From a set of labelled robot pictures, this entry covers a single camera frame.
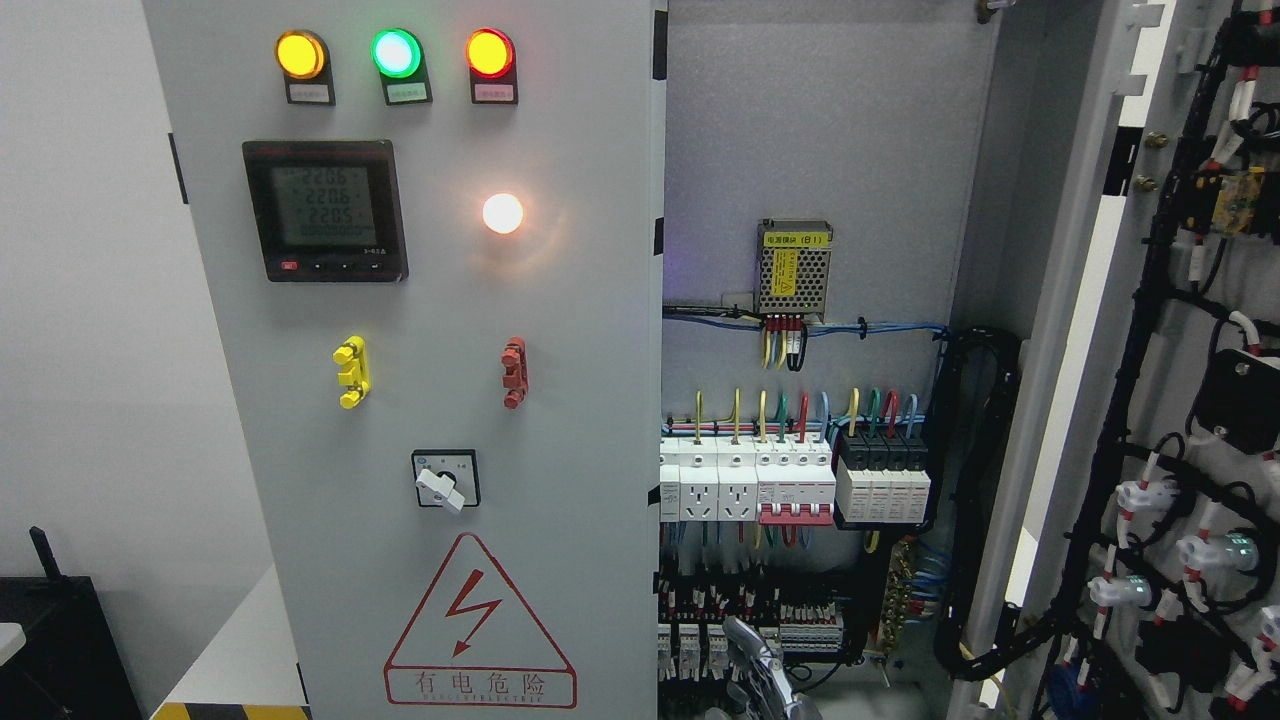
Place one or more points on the red electrical hazard sticker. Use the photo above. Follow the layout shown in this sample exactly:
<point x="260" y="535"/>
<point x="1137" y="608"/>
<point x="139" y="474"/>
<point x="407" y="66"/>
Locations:
<point x="475" y="641"/>

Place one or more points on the lower relay terminal row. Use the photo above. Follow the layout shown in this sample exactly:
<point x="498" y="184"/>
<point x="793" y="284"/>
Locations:
<point x="803" y="616"/>

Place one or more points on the white rotary selector switch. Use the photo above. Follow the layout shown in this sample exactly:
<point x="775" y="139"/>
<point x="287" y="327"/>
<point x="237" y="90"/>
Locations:
<point x="446" y="478"/>

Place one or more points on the grey cabinet door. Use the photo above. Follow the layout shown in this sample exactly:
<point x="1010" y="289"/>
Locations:
<point x="1116" y="540"/>
<point x="575" y="131"/>

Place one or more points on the red indicator lamp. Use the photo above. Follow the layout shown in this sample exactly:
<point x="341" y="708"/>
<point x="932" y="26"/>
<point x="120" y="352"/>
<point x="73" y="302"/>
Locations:
<point x="489" y="53"/>

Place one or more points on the yellow indicator lamp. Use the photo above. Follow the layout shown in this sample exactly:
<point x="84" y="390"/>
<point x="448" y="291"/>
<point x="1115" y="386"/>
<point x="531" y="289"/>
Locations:
<point x="301" y="54"/>

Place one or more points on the white socket breaker row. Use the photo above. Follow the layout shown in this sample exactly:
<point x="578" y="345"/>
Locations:
<point x="786" y="482"/>

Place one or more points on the brass right ground bar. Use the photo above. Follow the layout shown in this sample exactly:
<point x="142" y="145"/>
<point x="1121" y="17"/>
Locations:
<point x="898" y="595"/>

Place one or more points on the black white surge protector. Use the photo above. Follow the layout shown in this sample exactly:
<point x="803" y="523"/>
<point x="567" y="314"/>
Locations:
<point x="881" y="481"/>

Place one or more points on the green indicator lamp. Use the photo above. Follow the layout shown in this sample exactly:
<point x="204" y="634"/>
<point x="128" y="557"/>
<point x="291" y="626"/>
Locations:
<point x="396" y="53"/>

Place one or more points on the black box at left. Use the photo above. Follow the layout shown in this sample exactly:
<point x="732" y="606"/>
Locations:
<point x="67" y="665"/>

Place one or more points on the perforated metal power supply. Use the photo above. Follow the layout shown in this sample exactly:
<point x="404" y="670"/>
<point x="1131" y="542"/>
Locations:
<point x="793" y="264"/>

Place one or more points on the white glowing pilot light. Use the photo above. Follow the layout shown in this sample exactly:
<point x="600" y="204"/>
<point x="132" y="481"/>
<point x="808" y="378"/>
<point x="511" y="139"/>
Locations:
<point x="503" y="213"/>

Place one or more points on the black digital power meter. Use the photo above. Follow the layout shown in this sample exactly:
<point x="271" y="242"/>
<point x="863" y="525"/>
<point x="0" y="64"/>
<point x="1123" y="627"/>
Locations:
<point x="327" y="210"/>

